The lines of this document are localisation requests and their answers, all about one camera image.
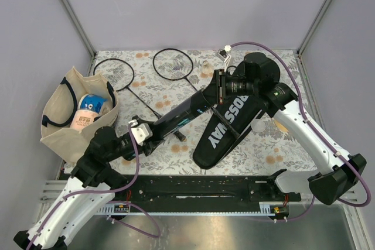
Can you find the right badminton racket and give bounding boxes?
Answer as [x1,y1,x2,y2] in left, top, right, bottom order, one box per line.
[152,48,240,139]

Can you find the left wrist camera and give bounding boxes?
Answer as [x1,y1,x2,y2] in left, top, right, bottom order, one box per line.
[128,119,153,146]

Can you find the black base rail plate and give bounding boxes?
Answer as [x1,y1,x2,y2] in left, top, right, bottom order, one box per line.
[114,175,301,214]

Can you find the black racket cover bag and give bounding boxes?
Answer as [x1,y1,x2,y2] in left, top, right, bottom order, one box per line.
[192,56,281,170]

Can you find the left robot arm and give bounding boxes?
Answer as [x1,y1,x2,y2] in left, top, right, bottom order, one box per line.
[13,118,164,249]

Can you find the shuttlecock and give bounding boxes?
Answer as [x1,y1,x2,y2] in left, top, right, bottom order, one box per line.
[201,60,213,75]

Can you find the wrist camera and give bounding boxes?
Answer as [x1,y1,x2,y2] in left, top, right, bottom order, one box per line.
[128,119,153,146]
[217,45,233,71]

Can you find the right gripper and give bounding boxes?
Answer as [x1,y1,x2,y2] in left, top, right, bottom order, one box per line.
[195,70,257,105]

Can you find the left badminton racket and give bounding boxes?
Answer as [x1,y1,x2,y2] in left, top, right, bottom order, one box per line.
[93,58,176,135]

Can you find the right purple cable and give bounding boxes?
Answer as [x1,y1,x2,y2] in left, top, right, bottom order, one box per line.
[231,40,370,223]

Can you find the purple cable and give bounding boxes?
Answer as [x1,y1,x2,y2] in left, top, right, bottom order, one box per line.
[231,40,370,223]
[26,121,162,250]

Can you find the pink labelled jar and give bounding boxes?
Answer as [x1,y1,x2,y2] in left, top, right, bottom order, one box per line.
[70,109,97,131]

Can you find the beige canvas tote bag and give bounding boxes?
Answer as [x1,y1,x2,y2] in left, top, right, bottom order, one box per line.
[40,68,119,164]

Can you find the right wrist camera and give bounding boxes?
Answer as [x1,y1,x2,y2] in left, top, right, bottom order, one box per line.
[217,45,233,71]

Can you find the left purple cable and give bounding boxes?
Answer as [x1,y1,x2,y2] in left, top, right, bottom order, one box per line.
[26,121,162,250]

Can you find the blue white can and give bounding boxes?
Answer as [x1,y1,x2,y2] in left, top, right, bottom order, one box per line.
[78,94,107,114]

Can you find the left aluminium frame post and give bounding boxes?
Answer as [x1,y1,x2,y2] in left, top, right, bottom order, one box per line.
[59,0,97,59]

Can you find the aluminium frame post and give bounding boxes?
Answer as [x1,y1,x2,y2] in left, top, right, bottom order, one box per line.
[59,0,97,59]
[296,0,333,56]

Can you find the black shuttlecock tube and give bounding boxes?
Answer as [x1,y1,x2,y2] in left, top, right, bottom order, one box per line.
[150,87,217,141]

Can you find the right aluminium frame post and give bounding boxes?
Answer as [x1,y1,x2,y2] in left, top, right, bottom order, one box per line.
[296,0,333,56]

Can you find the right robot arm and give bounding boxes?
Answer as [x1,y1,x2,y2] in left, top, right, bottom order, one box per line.
[213,46,367,205]

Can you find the floral table mat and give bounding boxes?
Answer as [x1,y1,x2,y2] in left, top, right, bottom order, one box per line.
[94,50,315,176]

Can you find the masking tape roll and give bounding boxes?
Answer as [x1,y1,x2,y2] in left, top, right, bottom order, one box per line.
[274,120,288,132]

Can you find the translucent tube lid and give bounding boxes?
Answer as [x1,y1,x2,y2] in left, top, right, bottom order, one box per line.
[251,119,265,133]

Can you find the badminton racket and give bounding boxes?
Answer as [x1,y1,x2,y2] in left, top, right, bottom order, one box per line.
[93,58,176,135]
[152,48,240,139]

